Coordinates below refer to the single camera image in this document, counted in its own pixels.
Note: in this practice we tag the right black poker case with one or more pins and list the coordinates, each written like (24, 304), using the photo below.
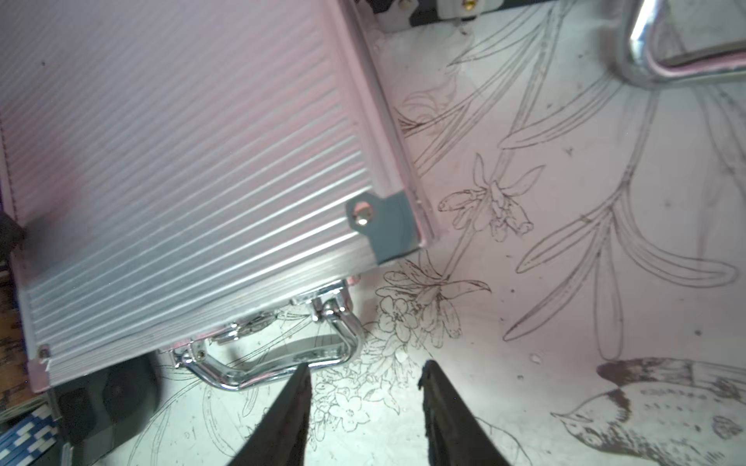
(651, 54)

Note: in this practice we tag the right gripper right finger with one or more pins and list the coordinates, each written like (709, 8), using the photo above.
(454, 436)

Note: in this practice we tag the small silver poker case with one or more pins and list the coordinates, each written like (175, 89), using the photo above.
(178, 166)

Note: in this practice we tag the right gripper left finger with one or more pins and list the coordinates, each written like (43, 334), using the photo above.
(281, 436)

